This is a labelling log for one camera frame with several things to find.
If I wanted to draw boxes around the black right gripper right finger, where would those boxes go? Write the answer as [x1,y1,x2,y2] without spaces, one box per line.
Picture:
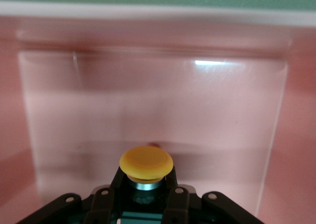
[161,165,265,224]

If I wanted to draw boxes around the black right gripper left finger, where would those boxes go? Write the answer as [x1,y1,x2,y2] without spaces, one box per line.
[14,166,128,224]

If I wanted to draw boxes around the yellow push button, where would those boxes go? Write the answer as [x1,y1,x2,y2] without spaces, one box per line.
[119,146,174,205]

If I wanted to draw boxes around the pink plastic bin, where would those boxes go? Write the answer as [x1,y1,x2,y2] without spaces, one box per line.
[0,0,316,224]

